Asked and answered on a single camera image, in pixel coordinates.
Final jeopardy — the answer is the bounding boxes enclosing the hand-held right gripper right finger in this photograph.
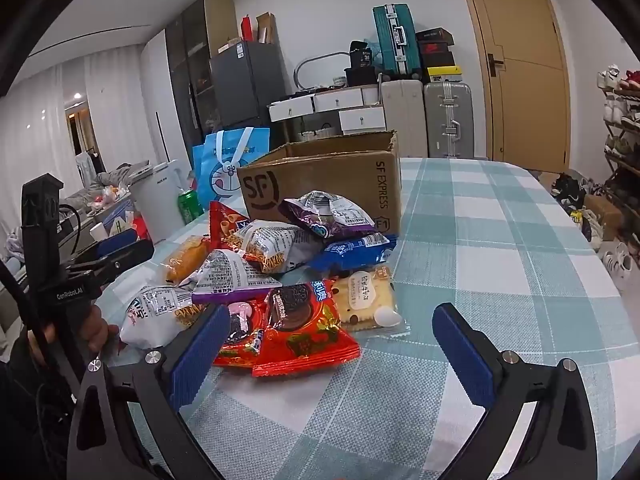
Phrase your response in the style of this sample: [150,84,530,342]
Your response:
[432,302,598,480]

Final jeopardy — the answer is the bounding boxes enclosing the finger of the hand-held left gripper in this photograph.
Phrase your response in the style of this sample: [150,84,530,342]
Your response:
[67,240,155,286]
[65,228,138,266]

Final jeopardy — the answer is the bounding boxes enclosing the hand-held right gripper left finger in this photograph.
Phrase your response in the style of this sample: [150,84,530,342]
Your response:
[66,304,232,480]

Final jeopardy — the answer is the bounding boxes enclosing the red pink cookie packet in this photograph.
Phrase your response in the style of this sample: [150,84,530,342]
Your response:
[212,300,267,368]

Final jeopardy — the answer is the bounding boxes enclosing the orange bread roll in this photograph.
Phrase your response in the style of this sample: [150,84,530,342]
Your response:
[161,236,213,285]

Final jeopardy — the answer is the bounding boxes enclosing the white red snack packet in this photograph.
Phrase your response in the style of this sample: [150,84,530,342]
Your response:
[119,285,202,348]

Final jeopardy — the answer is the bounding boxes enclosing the silver purple-edged snack packet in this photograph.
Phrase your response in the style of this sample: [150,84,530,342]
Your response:
[180,250,283,305]

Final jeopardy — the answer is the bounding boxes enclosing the red cone chip packet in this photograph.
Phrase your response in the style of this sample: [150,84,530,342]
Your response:
[208,201,251,252]

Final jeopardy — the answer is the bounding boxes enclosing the red chocolate cookie packet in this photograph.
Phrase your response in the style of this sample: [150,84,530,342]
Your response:
[251,282,361,378]

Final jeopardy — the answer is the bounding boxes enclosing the yellow cake packet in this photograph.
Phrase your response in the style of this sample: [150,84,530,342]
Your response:
[330,266,412,336]

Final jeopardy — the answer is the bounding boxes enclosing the silver orange noodle snack packet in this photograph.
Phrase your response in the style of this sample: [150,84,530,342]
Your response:
[227,220,321,275]

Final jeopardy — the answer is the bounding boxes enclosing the blue cookie packet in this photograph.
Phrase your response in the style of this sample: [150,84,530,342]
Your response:
[310,234,398,277]

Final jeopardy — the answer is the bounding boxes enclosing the purple snack packet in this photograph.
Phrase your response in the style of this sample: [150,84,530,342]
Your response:
[278,191,377,241]

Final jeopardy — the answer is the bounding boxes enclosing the brown cardboard box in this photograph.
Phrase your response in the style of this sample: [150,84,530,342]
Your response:
[236,130,403,236]

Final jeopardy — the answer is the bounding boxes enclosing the person's left forearm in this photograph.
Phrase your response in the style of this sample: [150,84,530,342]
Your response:
[0,340,83,480]

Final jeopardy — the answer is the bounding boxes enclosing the person's left hand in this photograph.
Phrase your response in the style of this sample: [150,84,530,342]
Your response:
[29,305,121,361]

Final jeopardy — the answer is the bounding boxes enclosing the blue plastic bin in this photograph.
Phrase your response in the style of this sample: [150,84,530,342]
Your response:
[102,200,151,241]

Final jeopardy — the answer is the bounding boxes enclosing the white floor appliance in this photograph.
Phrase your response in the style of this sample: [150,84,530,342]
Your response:
[129,160,187,245]

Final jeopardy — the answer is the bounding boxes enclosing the grey clothing pile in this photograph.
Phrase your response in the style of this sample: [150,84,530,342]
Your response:
[95,161,151,189]

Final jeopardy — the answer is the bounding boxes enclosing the green drink can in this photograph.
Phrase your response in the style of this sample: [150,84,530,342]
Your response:
[177,189,205,226]

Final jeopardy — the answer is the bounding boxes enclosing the teal checked tablecloth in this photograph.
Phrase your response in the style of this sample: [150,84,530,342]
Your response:
[95,157,626,480]

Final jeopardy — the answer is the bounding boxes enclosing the white curtain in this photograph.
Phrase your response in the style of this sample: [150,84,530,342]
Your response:
[0,45,146,241]

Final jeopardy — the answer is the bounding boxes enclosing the blue cartoon tote bag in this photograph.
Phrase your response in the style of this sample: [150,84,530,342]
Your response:
[192,127,271,211]

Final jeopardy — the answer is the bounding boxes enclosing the white wardrobe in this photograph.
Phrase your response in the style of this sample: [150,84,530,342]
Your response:
[141,30,190,171]

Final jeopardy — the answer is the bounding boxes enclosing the black sneakers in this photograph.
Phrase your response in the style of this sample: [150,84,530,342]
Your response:
[551,174,587,208]

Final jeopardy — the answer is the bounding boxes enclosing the dark glass cabinet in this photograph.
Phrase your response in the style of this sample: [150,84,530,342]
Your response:
[165,0,240,161]

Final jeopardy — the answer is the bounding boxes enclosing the floor cardboard box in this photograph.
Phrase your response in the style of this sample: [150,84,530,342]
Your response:
[582,194,623,241]

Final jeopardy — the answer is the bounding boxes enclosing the grey refrigerator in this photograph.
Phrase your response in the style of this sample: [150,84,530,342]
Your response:
[209,41,287,131]

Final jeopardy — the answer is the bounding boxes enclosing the woven basket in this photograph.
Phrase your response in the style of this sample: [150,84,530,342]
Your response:
[299,127,347,142]

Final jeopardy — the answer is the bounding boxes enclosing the silver suitcase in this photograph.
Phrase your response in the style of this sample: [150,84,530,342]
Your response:
[424,81,475,158]

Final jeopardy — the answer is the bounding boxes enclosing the beige suitcase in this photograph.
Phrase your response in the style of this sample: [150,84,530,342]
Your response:
[381,80,426,157]

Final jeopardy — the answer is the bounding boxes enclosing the metal framed mirror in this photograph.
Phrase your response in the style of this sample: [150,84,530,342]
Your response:
[294,52,351,97]

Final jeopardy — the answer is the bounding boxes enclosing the white drawer desk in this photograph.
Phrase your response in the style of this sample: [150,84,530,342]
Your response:
[267,85,388,136]

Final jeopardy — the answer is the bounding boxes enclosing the small open cardboard box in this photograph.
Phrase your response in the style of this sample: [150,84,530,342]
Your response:
[256,12,277,45]

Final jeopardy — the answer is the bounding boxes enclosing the shoe rack with shoes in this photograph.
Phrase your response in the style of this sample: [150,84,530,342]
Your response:
[597,65,640,261]

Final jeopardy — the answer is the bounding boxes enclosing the wooden door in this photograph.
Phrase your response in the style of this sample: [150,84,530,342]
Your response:
[457,0,572,173]

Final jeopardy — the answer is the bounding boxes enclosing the black labelled box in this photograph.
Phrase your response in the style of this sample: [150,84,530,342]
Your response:
[349,40,374,68]

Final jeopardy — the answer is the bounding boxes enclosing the teal suitcase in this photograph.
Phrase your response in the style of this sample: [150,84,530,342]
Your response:
[372,4,423,81]

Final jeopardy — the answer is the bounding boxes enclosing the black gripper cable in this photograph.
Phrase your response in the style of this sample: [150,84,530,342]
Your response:
[59,204,84,253]

